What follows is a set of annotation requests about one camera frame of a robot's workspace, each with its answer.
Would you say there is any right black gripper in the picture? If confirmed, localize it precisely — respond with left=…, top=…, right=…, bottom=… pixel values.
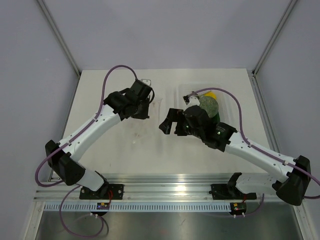
left=159, top=108, right=204, bottom=139

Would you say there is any green netted melon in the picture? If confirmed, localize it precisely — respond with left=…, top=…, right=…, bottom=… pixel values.
left=199, top=95, right=219, bottom=118

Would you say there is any clear zip top bag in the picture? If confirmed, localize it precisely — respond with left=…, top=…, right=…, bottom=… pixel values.
left=148, top=97, right=163, bottom=121

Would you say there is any green cucumber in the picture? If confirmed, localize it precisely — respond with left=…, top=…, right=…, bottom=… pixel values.
left=211, top=112, right=221, bottom=124

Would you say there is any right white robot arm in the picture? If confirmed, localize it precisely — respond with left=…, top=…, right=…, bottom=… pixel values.
left=159, top=105, right=311, bottom=206

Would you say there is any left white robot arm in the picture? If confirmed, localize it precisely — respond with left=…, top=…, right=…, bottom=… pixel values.
left=45, top=79, right=154, bottom=199

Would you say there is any yellow lemon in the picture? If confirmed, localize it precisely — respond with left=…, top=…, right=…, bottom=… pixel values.
left=203, top=91, right=217, bottom=100

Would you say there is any left small circuit board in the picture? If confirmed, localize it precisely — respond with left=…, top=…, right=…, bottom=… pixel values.
left=96, top=202, right=110, bottom=210

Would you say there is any small circuit board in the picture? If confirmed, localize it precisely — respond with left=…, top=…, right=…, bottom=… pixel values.
left=96, top=202, right=110, bottom=210
left=231, top=202, right=247, bottom=214

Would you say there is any right small circuit board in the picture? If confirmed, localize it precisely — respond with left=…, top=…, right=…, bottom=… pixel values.
left=231, top=202, right=247, bottom=214

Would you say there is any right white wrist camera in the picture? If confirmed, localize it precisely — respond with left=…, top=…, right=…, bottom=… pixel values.
left=183, top=95, right=200, bottom=108

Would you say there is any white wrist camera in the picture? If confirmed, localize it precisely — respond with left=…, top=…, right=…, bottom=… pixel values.
left=183, top=95, right=200, bottom=108
left=140, top=78, right=152, bottom=87

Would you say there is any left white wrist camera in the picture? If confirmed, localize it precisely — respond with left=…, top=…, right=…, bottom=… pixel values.
left=140, top=78, right=152, bottom=87

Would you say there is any left aluminium frame post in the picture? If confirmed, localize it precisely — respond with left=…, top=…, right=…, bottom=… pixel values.
left=35, top=0, right=82, bottom=79

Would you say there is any aluminium frame post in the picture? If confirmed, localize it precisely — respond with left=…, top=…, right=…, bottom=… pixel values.
left=35, top=0, right=82, bottom=79
left=252, top=0, right=300, bottom=77

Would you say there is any aluminium rail front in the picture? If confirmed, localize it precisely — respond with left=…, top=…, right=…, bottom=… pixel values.
left=33, top=174, right=306, bottom=203

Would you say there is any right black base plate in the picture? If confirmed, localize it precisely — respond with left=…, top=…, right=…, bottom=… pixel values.
left=209, top=183, right=257, bottom=200

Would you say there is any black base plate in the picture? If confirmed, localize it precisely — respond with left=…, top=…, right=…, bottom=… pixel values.
left=79, top=183, right=124, bottom=200
left=209, top=183, right=257, bottom=200

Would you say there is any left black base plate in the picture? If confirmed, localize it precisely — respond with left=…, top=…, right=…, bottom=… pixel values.
left=79, top=183, right=124, bottom=200

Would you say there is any white slotted cable duct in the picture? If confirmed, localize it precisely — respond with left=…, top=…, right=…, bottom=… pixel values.
left=44, top=202, right=231, bottom=213

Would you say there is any right aluminium frame post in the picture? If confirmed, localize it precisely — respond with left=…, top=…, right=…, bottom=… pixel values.
left=252, top=0, right=300, bottom=77

